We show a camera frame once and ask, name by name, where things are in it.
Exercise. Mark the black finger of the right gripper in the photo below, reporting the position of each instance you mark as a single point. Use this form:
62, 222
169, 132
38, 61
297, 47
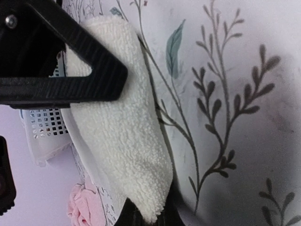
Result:
47, 60

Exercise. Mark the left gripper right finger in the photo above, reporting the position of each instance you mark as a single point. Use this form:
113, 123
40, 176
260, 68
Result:
170, 215

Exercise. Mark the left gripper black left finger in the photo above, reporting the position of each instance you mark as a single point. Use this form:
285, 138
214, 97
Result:
130, 215

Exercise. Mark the pink towel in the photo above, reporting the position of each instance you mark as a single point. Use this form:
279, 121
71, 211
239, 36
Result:
85, 207

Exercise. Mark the cream white towel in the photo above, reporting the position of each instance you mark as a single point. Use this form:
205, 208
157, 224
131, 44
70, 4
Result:
123, 138

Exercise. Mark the white plastic basket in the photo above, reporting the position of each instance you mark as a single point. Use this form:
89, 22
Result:
46, 133

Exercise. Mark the floral tablecloth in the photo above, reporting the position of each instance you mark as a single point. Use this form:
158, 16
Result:
226, 77

